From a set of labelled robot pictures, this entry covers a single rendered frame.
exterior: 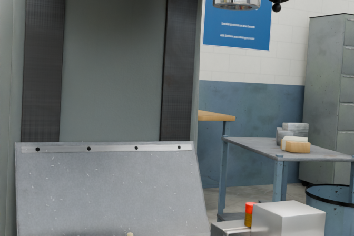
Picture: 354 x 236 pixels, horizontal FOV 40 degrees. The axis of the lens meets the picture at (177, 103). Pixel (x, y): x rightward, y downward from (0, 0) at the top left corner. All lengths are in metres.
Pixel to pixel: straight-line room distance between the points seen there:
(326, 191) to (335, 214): 0.41
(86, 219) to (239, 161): 4.88
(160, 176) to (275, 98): 5.00
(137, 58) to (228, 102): 4.62
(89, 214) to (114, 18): 0.32
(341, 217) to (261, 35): 3.40
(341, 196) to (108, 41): 2.41
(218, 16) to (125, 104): 4.58
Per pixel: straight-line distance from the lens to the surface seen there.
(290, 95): 5.94
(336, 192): 3.06
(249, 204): 0.57
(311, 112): 5.82
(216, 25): 5.37
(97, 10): 0.83
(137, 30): 0.85
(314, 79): 5.80
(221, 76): 5.39
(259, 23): 5.68
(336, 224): 2.66
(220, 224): 0.57
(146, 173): 0.84
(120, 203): 0.81
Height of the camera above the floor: 1.21
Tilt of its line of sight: 3 degrees down
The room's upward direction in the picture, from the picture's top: 3 degrees clockwise
